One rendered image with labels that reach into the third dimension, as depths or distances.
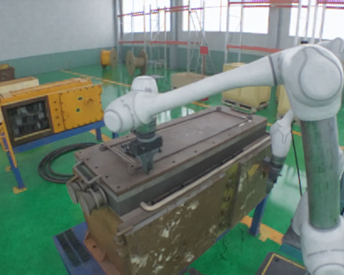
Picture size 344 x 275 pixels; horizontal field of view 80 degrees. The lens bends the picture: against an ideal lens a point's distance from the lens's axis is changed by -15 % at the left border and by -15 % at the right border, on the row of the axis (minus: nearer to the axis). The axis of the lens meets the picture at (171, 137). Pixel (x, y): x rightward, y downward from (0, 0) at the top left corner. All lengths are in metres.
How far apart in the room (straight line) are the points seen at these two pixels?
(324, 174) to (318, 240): 0.24
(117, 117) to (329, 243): 0.76
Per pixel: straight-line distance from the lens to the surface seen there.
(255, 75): 0.76
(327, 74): 0.55
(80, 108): 3.66
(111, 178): 1.04
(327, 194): 0.75
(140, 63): 11.50
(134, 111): 0.71
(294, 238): 1.14
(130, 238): 0.99
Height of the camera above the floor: 1.93
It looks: 25 degrees down
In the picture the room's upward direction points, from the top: straight up
